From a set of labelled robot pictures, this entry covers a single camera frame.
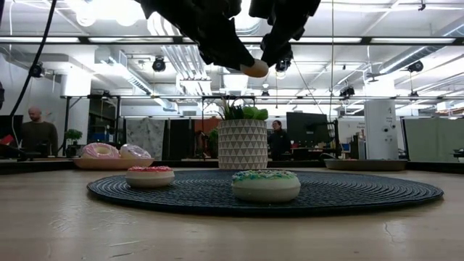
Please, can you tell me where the small red sprinkled donut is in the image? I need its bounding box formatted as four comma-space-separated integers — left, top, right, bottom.
125, 165, 175, 189

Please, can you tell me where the grey-green partition panel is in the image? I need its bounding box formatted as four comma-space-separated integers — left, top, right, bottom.
402, 117, 464, 162

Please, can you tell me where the grey plate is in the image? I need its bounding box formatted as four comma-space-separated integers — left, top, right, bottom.
323, 158, 409, 172

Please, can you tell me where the large purple-iced donut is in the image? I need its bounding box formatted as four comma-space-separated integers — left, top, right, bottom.
119, 143, 152, 160

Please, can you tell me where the small cream donut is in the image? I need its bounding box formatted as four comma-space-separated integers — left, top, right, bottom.
240, 59, 270, 79

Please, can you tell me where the small green sprinkled donut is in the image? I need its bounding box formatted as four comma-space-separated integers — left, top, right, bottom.
231, 169, 302, 203

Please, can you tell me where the succulent in triangle-patterned pot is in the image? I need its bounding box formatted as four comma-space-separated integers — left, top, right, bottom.
216, 97, 270, 170

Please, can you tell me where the large pink-iced donut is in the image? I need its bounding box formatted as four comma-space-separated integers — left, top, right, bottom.
80, 142, 121, 160

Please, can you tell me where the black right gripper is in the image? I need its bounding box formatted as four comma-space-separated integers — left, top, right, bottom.
249, 0, 322, 68

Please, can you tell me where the black crossbar with light strips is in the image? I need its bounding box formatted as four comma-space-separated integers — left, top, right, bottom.
0, 35, 464, 46

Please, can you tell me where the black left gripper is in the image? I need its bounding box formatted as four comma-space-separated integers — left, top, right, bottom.
136, 0, 254, 70

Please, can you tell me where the background leafy plant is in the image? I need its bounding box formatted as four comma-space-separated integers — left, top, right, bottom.
208, 128, 220, 157

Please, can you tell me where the person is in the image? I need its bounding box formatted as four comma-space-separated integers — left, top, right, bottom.
20, 106, 59, 157
267, 120, 293, 161

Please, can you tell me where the patterned hanging cloth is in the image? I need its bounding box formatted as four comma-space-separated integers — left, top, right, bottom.
125, 117, 167, 160

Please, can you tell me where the round dark woven placemat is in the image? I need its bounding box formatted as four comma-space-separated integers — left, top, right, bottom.
86, 170, 445, 218

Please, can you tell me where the dark wall screen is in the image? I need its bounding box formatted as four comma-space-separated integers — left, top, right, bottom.
0, 115, 25, 141

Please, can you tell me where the white cylindrical pillar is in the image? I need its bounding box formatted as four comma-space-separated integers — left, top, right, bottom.
363, 99, 399, 161

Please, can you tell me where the black aluminium rig frame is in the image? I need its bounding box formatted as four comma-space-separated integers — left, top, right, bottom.
0, 159, 464, 175

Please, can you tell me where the black computer monitor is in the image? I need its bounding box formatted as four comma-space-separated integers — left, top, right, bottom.
286, 112, 329, 148

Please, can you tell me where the small background potted plant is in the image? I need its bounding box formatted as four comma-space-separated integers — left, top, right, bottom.
64, 128, 83, 157

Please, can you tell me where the pink plate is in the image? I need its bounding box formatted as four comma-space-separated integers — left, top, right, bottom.
72, 157, 156, 171

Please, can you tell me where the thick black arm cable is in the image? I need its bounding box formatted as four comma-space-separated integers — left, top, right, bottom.
9, 0, 58, 119

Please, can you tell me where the black background rig frame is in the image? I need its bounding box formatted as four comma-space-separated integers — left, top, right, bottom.
60, 94, 126, 159

